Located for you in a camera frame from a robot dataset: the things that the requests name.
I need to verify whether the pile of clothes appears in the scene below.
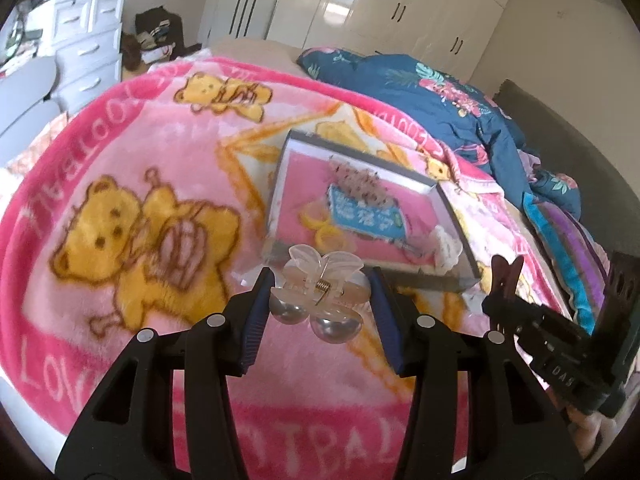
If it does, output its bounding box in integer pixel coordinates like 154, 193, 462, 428
121, 30, 176, 71

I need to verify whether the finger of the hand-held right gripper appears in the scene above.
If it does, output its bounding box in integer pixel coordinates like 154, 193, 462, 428
481, 292, 544, 337

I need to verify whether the pink bear printed blanket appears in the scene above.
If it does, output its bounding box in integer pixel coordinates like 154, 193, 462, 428
0, 55, 576, 461

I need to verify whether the dark grey headboard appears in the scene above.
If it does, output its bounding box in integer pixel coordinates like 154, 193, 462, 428
492, 78, 640, 281

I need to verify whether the brown hair clip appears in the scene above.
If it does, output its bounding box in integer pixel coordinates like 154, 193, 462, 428
491, 254, 525, 307

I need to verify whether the white claw hair clip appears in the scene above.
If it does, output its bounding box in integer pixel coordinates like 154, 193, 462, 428
427, 225, 464, 274

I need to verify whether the bag of yellow hair rings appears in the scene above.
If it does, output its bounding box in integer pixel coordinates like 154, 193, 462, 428
299, 205, 351, 252

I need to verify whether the grey curved board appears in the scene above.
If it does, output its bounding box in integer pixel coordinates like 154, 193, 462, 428
0, 56, 61, 171

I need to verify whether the grey shallow cardboard box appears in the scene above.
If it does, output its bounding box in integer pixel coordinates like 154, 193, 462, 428
262, 129, 482, 293

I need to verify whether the clear claw clip with pearls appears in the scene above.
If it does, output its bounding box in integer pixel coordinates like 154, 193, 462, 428
270, 244, 372, 345

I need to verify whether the cream door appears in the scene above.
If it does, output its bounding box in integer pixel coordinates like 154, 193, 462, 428
200, 0, 287, 47

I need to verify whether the white drawer chest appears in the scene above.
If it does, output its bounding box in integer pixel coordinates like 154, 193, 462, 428
22, 0, 126, 111

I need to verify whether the cream wardrobe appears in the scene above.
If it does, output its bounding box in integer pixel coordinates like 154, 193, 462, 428
267, 0, 516, 91

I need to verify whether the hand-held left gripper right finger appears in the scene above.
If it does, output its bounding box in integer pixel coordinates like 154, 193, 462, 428
369, 265, 586, 480

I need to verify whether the dark bag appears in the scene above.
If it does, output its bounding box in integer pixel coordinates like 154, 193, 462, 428
135, 6, 187, 47

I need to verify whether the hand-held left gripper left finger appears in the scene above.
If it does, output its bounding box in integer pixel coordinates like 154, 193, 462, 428
55, 266, 277, 480

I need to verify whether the blue floral duvet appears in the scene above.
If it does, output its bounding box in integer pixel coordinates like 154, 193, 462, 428
297, 47, 583, 221

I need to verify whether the striped pillow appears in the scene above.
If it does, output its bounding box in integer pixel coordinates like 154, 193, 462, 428
522, 192, 616, 336

